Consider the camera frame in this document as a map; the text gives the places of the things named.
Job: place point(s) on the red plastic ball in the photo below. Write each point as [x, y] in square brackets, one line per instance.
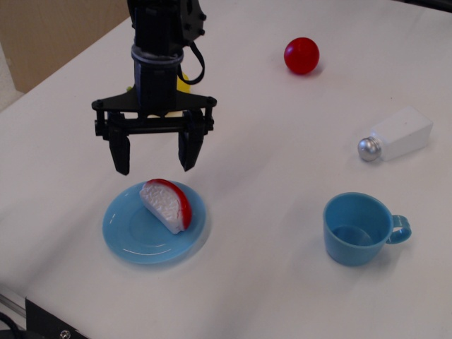
[301, 55]

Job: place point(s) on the black corner bracket with screw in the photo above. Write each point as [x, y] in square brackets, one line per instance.
[43, 323]

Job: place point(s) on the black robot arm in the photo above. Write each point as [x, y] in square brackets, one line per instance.
[162, 30]

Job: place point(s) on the aluminium table frame rail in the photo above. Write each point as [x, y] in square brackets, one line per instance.
[13, 305]

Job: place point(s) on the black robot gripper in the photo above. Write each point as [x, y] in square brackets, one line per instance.
[189, 110]

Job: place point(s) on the blue plastic plate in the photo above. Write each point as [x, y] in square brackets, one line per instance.
[135, 235]

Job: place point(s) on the red and white toy sushi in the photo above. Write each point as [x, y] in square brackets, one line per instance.
[168, 203]

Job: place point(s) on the blue plastic cup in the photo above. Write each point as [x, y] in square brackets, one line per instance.
[356, 226]

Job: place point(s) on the white salt shaker silver cap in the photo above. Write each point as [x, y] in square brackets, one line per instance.
[404, 132]

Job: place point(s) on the yellow toy bell pepper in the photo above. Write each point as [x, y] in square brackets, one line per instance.
[183, 84]

